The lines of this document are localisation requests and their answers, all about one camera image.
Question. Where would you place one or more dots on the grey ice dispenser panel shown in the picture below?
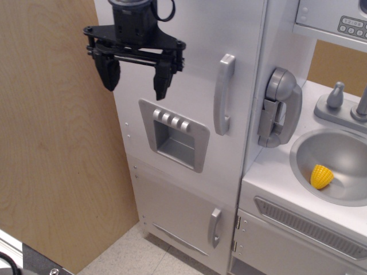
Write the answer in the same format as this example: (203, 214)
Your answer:
(174, 136)

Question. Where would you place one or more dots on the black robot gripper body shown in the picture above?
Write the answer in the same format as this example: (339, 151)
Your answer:
(135, 36)

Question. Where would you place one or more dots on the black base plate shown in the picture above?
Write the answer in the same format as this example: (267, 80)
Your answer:
(36, 263)

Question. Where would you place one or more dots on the grey toy telephone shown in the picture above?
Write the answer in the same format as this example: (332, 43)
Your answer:
(281, 109)

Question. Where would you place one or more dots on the grey oven vent panel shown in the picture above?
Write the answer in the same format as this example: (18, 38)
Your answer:
(311, 229)

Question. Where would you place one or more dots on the grey fridge door handle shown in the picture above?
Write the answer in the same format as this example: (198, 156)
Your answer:
(226, 71)

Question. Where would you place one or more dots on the yellow toy corn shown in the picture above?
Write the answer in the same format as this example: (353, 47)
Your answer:
(321, 176)

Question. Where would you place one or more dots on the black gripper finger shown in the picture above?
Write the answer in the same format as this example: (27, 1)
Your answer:
(162, 79)
(108, 69)

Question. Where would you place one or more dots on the white lower freezer door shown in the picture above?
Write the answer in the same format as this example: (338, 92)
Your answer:
(180, 215)

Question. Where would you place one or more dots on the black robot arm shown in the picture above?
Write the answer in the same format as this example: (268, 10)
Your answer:
(135, 37)

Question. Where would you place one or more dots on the grey freezer door handle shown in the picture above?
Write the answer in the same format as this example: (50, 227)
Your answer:
(213, 238)

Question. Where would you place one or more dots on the white fridge door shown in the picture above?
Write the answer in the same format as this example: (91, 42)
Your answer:
(210, 29)

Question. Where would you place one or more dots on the grey toy faucet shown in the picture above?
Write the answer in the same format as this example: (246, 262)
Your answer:
(334, 108)

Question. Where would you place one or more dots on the grey toy sink basin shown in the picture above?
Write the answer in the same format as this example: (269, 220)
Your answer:
(342, 152)

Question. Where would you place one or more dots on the white toy kitchen cabinet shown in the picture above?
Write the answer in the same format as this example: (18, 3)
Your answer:
(260, 245)

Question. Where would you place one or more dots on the toy microwave with keypad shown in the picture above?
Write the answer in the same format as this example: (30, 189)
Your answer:
(338, 22)

